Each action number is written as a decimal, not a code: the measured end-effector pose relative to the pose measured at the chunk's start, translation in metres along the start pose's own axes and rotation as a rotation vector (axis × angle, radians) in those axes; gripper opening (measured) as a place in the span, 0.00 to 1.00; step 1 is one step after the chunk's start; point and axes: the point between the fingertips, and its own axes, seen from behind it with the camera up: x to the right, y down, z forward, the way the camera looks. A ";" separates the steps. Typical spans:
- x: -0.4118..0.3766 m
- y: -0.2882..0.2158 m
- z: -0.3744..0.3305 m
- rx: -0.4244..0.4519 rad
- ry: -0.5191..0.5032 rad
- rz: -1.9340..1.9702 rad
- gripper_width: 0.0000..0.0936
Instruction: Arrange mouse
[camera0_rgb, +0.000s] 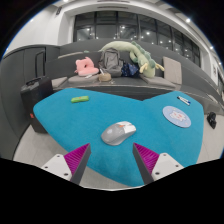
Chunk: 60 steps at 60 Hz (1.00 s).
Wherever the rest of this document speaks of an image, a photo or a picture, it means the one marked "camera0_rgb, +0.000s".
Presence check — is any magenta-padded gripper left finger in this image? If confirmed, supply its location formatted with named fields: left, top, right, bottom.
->
left=40, top=142, right=92, bottom=186

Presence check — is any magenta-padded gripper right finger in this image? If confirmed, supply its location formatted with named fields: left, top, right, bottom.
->
left=132, top=142, right=185, bottom=185

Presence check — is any grey white computer mouse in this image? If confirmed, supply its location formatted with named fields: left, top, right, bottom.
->
left=100, top=120, right=137, bottom=147

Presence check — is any round light blue mouse pad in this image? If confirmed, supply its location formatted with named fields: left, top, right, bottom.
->
left=162, top=105, right=193, bottom=129

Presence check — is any green whiteboard eraser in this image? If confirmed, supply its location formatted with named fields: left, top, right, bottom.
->
left=70, top=95, right=90, bottom=104

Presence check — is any white marker with blue cap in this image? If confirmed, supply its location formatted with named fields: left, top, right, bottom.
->
left=178, top=95, right=191, bottom=105

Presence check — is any black suitcase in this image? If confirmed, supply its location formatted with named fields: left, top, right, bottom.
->
left=20, top=75, right=54, bottom=134

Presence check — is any small black bag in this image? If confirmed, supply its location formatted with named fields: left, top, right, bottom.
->
left=206, top=111, right=218, bottom=130

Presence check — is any flat grey seat cushion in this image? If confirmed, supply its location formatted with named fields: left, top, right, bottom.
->
left=67, top=73, right=101, bottom=84
left=50, top=76, right=69, bottom=89
left=139, top=74, right=177, bottom=89

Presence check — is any grey curved stepped bench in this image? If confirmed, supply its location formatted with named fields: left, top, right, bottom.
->
left=44, top=37, right=223, bottom=111

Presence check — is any dark blue patterned bag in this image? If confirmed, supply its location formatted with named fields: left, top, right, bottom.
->
left=120, top=61, right=141, bottom=78

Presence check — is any pink plush cushion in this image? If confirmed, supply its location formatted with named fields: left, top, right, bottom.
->
left=74, top=56, right=100, bottom=77

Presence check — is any upright grey seat cushion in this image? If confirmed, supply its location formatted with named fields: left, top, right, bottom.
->
left=162, top=56, right=183, bottom=85

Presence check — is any long green dragon plush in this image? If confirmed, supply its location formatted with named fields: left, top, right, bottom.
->
left=98, top=40, right=166, bottom=79

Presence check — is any grey backpack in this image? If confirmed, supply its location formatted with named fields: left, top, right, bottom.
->
left=98, top=47, right=125, bottom=78

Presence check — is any dark glass window wall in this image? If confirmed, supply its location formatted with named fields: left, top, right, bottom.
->
left=72, top=10, right=202, bottom=68

